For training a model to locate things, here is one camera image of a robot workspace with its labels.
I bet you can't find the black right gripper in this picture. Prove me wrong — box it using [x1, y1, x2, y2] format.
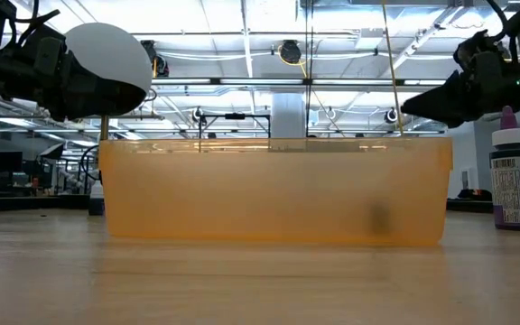
[400, 50, 520, 129]

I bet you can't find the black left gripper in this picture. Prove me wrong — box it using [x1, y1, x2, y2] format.
[0, 31, 124, 121]

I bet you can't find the small silver cylinder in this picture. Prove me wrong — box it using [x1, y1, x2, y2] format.
[488, 106, 520, 232]

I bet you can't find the small white-capped dropper bottle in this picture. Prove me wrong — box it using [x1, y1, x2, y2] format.
[88, 180, 106, 217]

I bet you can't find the translucent orange plastic bin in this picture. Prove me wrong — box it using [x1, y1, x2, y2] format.
[98, 136, 454, 248]

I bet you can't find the white globe table lamp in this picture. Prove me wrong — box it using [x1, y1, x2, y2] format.
[63, 22, 153, 142]

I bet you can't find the white building column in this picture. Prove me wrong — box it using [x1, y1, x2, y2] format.
[271, 92, 309, 139]

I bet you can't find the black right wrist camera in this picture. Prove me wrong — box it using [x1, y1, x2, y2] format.
[452, 29, 491, 73]

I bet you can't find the yellow hanging cable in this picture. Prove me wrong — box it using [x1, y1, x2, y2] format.
[380, 0, 405, 136]

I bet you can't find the black lamp cable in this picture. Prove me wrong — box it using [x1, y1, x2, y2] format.
[79, 144, 103, 181]

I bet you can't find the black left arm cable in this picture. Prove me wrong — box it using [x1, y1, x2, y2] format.
[9, 0, 61, 46]

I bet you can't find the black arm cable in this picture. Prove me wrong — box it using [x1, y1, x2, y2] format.
[9, 0, 61, 46]
[483, 0, 512, 44]

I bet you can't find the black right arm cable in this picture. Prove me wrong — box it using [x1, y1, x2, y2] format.
[483, 0, 512, 44]

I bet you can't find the black metal frame stand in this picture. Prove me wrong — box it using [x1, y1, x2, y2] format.
[198, 112, 273, 140]

